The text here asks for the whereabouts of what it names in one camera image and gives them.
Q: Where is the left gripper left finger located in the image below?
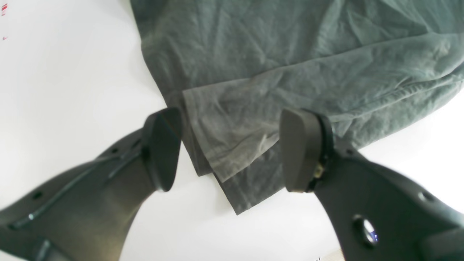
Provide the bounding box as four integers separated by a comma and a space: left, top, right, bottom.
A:
0, 107, 183, 261

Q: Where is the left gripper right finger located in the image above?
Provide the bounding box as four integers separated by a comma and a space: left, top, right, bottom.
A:
279, 109, 464, 261

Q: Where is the dark grey t-shirt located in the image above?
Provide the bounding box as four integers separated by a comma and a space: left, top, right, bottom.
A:
130, 0, 463, 215

